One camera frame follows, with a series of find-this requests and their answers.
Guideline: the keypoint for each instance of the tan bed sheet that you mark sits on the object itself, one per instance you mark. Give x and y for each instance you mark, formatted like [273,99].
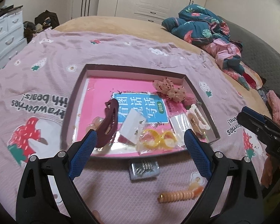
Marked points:
[155,32]

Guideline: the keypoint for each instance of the grey padded headboard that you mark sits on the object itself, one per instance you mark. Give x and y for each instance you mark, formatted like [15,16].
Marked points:
[258,56]

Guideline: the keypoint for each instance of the white earring card packet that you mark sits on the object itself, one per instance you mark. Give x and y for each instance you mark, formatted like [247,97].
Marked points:
[133,126]

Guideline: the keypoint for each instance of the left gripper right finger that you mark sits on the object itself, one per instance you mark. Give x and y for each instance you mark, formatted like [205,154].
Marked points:
[243,203]

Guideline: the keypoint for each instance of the clear plastic jewelry packet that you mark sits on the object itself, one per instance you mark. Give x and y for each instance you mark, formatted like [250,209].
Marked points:
[180,124]

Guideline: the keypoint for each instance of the pink book in box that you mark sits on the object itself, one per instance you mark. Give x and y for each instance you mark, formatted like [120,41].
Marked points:
[146,123]

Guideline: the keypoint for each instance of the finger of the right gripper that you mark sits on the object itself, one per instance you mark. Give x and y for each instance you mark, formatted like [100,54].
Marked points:
[256,129]
[251,117]

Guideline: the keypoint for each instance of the white drawer cabinet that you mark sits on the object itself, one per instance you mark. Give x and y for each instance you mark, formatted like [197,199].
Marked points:
[12,39]

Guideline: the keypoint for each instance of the pink fluffy pompom clip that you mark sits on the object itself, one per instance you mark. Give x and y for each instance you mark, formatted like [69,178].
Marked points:
[189,100]

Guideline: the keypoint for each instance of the clear box of hairpins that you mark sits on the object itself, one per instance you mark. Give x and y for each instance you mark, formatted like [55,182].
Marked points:
[143,169]

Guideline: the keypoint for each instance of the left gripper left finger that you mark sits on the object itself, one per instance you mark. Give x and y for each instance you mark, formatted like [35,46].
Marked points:
[35,202]

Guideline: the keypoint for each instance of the yellow bangles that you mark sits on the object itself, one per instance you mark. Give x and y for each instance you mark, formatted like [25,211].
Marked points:
[153,141]

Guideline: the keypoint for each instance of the cream hair claw clip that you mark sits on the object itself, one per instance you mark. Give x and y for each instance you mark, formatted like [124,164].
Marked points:
[197,121]

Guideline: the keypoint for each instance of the pearl bow hair clip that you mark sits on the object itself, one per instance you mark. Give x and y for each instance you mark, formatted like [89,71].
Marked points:
[95,124]

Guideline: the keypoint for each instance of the teal floral quilt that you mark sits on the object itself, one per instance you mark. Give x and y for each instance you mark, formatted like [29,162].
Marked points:
[197,25]

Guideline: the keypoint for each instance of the dark shallow cardboard box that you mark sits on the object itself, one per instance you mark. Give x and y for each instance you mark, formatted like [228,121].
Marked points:
[168,85]

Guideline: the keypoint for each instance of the pink floral clothing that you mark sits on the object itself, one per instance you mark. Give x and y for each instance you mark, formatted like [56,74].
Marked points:
[228,58]

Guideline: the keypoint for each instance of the maroon oval hair clip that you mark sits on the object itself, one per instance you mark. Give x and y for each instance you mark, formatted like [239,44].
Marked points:
[109,125]

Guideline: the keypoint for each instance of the black bag on floor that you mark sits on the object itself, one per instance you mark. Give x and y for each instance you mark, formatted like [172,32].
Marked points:
[42,22]

